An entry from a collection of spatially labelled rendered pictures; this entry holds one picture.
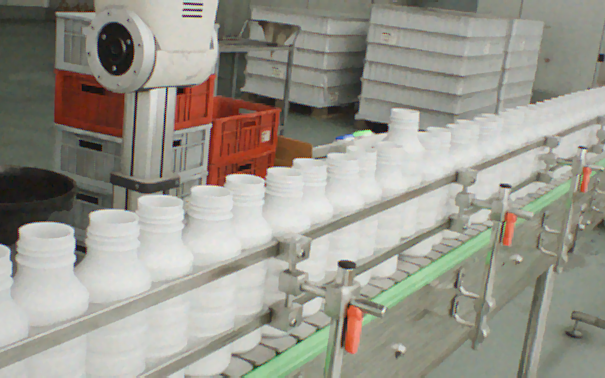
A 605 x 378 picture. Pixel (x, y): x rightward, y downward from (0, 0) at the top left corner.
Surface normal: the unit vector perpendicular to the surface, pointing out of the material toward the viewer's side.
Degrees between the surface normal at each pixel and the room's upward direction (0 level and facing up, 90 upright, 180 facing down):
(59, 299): 49
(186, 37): 90
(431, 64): 89
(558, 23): 90
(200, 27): 90
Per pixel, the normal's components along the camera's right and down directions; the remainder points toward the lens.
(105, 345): 0.18, 0.28
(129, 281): 0.57, -0.44
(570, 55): -0.52, 0.17
